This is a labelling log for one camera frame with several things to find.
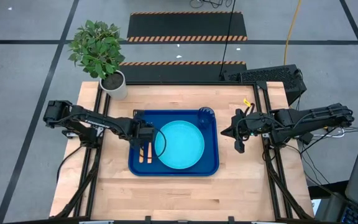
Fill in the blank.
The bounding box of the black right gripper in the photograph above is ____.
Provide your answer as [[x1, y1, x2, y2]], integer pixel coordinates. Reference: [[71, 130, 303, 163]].
[[221, 109, 276, 141]]

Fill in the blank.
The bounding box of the blue faceted cup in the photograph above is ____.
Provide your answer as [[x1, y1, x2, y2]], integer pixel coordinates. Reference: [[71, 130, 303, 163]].
[[197, 106, 216, 129]]

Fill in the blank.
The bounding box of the blue plastic tray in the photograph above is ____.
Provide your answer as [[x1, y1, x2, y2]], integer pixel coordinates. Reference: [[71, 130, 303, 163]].
[[128, 108, 220, 177]]

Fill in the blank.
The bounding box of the teal round plate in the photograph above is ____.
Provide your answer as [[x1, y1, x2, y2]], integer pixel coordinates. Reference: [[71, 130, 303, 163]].
[[154, 120, 205, 170]]

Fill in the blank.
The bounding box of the white plant pot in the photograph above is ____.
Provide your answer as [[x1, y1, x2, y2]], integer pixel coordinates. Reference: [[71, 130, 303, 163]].
[[99, 70, 128, 101]]

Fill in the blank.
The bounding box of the black hazard-striped floor mat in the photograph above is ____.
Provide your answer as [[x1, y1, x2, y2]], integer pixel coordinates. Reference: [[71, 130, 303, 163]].
[[118, 61, 247, 83], [126, 11, 248, 43]]

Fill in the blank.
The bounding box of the green leafy plant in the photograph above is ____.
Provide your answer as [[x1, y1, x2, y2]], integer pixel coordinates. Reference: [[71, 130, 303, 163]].
[[68, 19, 126, 80]]

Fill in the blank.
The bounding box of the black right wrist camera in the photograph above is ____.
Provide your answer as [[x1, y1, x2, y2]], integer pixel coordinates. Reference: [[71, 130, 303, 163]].
[[234, 139, 246, 154]]

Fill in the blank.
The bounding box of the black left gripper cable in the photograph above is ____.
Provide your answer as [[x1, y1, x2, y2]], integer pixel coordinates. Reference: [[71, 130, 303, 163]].
[[152, 128, 168, 158]]

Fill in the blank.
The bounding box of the black aluminium table frame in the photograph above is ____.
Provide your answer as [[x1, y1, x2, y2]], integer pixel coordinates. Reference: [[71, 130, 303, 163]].
[[50, 80, 316, 224]]

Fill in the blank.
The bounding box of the black hanging cable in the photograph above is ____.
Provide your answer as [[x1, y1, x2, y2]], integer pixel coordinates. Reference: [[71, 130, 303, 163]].
[[218, 0, 237, 80]]

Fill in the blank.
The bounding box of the yellow cable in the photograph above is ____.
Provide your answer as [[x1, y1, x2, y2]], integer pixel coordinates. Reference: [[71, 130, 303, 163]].
[[283, 0, 303, 65]]

